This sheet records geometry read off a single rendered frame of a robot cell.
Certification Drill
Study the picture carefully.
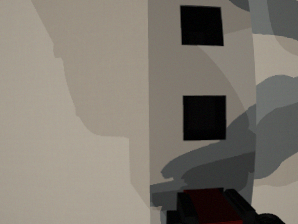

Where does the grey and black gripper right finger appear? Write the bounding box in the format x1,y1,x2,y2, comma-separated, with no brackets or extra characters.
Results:
222,189,285,224

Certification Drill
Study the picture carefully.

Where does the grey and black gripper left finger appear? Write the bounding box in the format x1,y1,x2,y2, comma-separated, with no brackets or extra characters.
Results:
166,192,199,224

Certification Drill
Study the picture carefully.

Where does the beige block with square holes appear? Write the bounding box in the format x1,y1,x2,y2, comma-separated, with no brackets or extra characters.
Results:
148,0,256,224

